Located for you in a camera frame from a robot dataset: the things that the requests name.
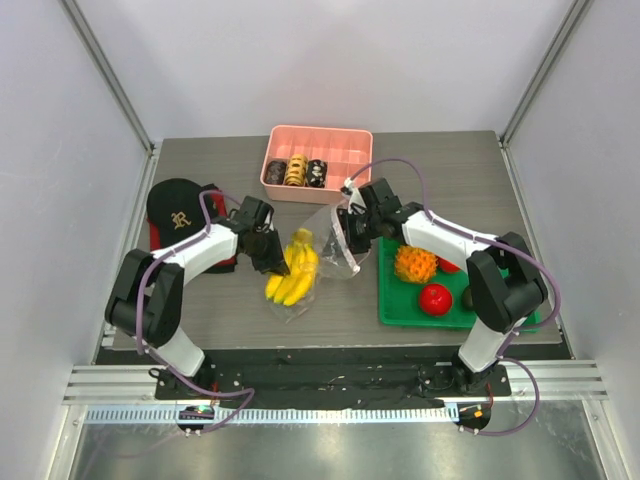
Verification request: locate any yellow striped donut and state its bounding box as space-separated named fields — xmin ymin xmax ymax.
xmin=284 ymin=154 xmax=308 ymax=187

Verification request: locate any right aluminium frame post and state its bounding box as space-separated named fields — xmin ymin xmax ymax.
xmin=499 ymin=0 xmax=593 ymax=148

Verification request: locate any aluminium frame post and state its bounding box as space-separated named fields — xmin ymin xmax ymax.
xmin=499 ymin=0 xmax=593 ymax=148
xmin=59 ymin=0 xmax=154 ymax=154

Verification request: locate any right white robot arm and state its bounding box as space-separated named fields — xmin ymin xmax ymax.
xmin=338 ymin=178 xmax=548 ymax=395

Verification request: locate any fake pineapple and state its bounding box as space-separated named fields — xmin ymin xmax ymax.
xmin=394 ymin=246 xmax=438 ymax=284

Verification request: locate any red fake apple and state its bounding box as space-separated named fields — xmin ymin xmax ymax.
xmin=419 ymin=283 xmax=453 ymax=317

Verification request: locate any red fake tomato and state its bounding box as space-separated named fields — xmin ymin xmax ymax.
xmin=438 ymin=257 xmax=461 ymax=274

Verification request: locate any slotted cable duct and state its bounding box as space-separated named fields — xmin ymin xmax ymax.
xmin=85 ymin=403 xmax=459 ymax=425

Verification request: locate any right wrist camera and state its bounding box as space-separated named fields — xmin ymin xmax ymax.
xmin=341 ymin=178 xmax=367 ymax=214

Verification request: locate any black and red cap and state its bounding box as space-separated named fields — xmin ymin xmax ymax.
xmin=142 ymin=179 xmax=238 ymax=285

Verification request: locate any black sprinkled donut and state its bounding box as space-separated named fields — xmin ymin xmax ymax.
xmin=305 ymin=159 xmax=328 ymax=188

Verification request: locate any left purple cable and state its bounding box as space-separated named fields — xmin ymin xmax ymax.
xmin=134 ymin=188 xmax=256 ymax=459

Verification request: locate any green plastic tray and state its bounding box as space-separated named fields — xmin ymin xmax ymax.
xmin=376 ymin=232 xmax=543 ymax=335

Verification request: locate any yellow fake banana bunch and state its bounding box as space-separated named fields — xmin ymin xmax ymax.
xmin=265 ymin=228 xmax=319 ymax=307

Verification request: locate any pink compartment box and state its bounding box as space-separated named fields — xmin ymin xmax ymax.
xmin=259 ymin=125 xmax=373 ymax=204

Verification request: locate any left aluminium frame post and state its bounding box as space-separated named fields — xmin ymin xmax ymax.
xmin=59 ymin=0 xmax=154 ymax=154

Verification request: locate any clear zip top bag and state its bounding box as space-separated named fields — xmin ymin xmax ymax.
xmin=266 ymin=202 xmax=371 ymax=322

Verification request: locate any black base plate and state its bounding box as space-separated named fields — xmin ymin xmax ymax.
xmin=154 ymin=342 xmax=514 ymax=407

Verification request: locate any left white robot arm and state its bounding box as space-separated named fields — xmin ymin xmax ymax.
xmin=105 ymin=196 xmax=289 ymax=399

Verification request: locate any dark green fake avocado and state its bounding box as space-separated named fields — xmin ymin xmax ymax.
xmin=460 ymin=286 xmax=474 ymax=311

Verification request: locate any dark chocolate donut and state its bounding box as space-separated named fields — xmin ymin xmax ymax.
xmin=264 ymin=159 xmax=287 ymax=185

